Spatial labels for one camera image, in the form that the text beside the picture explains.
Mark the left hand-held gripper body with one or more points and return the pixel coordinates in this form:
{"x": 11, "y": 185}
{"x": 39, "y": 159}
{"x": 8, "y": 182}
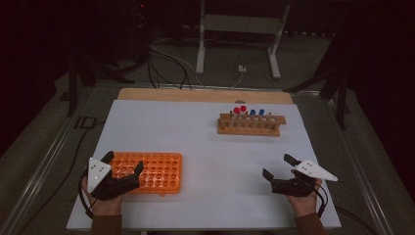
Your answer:
{"x": 98, "y": 174}

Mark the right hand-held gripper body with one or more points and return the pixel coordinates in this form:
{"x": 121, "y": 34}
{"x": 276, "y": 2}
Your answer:
{"x": 293, "y": 187}

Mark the orange plastic tube rack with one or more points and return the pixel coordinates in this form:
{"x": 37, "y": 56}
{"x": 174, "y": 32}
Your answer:
{"x": 160, "y": 173}

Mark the wooden test tube rack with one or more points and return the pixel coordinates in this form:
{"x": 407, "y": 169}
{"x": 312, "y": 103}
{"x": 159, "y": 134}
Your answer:
{"x": 251, "y": 132}

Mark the blue cap test tube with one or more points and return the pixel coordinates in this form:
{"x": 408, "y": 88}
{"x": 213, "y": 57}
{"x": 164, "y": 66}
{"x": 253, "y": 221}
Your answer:
{"x": 252, "y": 112}
{"x": 261, "y": 112}

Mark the person's right hand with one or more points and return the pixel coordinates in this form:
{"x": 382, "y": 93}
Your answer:
{"x": 303, "y": 205}

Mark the person's left hand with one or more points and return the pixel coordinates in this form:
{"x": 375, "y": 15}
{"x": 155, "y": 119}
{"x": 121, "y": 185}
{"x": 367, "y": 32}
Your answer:
{"x": 107, "y": 206}

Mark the white table mat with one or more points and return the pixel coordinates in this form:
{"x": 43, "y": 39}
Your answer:
{"x": 208, "y": 156}

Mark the black tripod stand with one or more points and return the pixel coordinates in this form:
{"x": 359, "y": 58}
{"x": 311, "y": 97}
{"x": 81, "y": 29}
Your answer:
{"x": 341, "y": 94}
{"x": 73, "y": 84}

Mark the dark equipment rack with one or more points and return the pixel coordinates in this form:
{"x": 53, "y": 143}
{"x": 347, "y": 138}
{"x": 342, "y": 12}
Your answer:
{"x": 142, "y": 29}

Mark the white metal stand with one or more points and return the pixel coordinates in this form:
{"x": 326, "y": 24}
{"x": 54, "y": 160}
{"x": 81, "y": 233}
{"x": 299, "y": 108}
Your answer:
{"x": 241, "y": 24}

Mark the aluminium frame rail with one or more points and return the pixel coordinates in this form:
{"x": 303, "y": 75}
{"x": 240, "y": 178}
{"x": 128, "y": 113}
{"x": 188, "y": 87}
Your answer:
{"x": 49, "y": 156}
{"x": 359, "y": 169}

